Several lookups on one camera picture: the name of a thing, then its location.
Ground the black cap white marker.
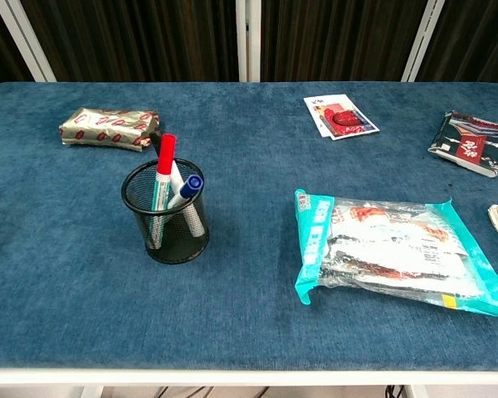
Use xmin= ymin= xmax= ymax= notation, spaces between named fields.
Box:
xmin=149 ymin=131 xmax=206 ymax=239

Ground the blue cap marker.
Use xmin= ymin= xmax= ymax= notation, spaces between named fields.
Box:
xmin=166 ymin=174 xmax=204 ymax=210

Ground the black mesh pen holder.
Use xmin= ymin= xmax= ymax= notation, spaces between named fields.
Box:
xmin=120 ymin=158 xmax=211 ymax=265

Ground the red cap marker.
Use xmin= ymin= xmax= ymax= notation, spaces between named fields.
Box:
xmin=146 ymin=133 xmax=178 ymax=250

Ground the blue velvet table cloth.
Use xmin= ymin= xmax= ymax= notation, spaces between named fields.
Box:
xmin=0 ymin=81 xmax=498 ymax=372

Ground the white red printed booklet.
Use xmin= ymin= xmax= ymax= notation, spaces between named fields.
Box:
xmin=303 ymin=94 xmax=381 ymax=142

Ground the teal clear snack bag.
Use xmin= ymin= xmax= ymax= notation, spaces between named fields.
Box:
xmin=294 ymin=188 xmax=498 ymax=318

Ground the gold red snack package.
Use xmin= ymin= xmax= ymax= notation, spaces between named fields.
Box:
xmin=58 ymin=107 xmax=160 ymax=153

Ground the dark cover book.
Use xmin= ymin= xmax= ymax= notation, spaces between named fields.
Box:
xmin=427 ymin=109 xmax=498 ymax=179

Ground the white frame post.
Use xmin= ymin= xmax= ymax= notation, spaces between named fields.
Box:
xmin=400 ymin=0 xmax=447 ymax=83
xmin=0 ymin=0 xmax=58 ymax=83
xmin=235 ymin=0 xmax=261 ymax=83

